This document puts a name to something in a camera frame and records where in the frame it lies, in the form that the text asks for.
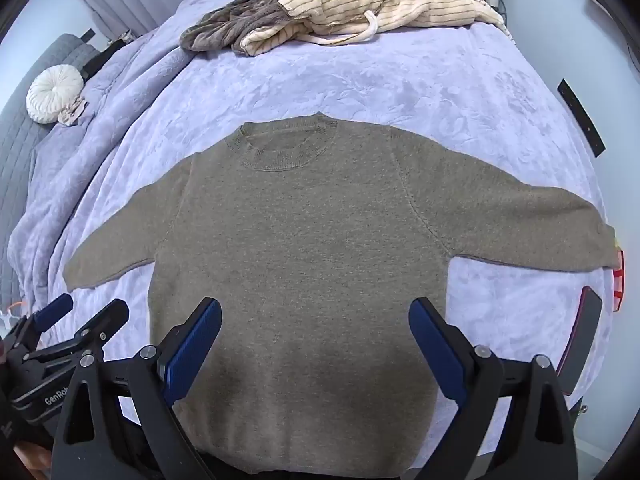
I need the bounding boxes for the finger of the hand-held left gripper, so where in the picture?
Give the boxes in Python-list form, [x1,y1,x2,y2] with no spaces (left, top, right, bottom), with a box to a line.
[22,299,130,376]
[32,294,74,333]

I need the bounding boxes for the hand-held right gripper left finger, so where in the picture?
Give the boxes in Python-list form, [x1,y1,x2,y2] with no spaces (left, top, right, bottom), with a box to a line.
[50,297,223,480]

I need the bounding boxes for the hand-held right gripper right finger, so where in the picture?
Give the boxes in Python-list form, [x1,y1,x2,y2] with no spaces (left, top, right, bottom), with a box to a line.
[408,296,581,480]

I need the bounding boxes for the olive knit sweater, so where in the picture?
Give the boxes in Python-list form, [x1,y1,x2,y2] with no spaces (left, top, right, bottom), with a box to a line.
[64,112,621,472]

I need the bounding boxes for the person's left hand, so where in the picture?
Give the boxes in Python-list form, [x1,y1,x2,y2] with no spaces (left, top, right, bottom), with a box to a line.
[14,442,52,480]

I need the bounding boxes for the grey quilted sofa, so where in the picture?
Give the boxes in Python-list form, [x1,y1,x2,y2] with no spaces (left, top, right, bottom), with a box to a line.
[0,34,96,306]

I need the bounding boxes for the red object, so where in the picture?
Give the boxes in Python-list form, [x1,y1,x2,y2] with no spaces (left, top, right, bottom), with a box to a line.
[611,247,626,306]

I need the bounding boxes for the small beige cloth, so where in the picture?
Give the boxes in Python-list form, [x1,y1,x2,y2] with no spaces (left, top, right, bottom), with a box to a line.
[57,97,90,126]

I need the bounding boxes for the white round pleated cushion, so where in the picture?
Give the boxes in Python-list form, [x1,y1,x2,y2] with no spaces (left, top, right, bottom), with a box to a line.
[26,66,83,125]

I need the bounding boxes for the black flat strip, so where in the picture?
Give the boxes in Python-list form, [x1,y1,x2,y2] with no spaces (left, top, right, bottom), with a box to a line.
[557,79,607,157]

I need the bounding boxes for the lavender plush blanket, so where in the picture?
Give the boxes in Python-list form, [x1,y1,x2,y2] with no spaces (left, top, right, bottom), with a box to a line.
[7,0,618,471]

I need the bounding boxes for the grey-brown fuzzy garment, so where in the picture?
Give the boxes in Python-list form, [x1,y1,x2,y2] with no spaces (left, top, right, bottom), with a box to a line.
[180,0,296,53]

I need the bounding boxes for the cream striped garment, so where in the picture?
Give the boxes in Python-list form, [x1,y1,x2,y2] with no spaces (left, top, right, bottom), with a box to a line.
[231,0,516,57]

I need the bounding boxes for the long black strap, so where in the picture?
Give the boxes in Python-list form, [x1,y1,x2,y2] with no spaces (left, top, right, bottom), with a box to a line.
[82,40,126,81]

